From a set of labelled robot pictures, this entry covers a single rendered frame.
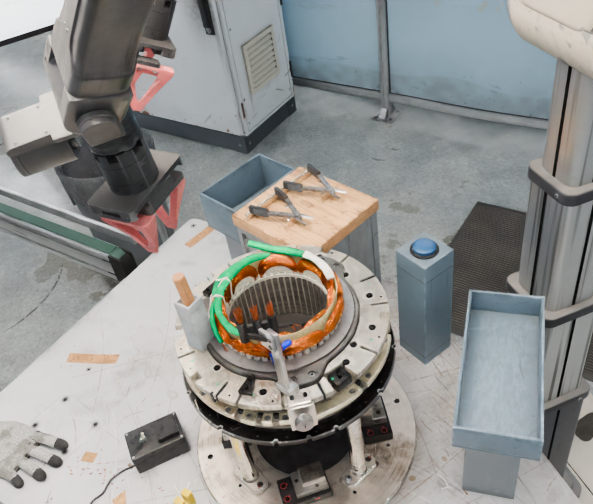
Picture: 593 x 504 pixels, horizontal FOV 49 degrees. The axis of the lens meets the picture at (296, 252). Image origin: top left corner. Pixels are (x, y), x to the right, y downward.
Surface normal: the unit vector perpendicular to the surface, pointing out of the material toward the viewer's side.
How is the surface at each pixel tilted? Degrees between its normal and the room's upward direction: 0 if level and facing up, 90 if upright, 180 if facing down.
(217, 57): 90
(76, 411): 0
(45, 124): 39
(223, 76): 90
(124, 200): 6
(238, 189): 90
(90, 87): 127
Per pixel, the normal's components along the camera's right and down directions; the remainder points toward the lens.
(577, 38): -0.92, 0.36
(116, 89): 0.40, 0.90
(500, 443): -0.27, 0.66
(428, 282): 0.60, 0.46
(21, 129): -0.05, -0.18
